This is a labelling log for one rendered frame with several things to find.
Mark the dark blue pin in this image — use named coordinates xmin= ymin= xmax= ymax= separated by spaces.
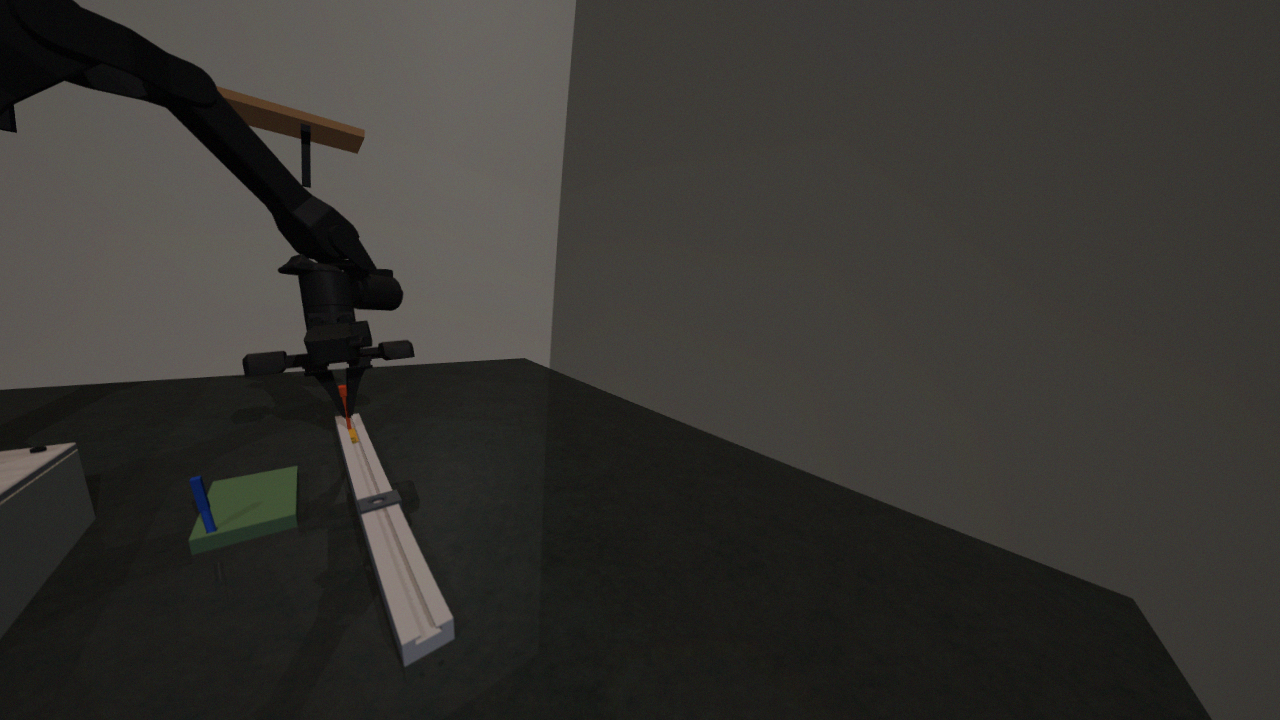
xmin=189 ymin=475 xmax=216 ymax=533

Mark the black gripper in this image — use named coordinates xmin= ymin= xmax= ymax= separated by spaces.
xmin=243 ymin=305 xmax=415 ymax=416

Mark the grey aluminum rail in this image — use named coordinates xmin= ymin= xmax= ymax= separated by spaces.
xmin=335 ymin=413 xmax=454 ymax=666

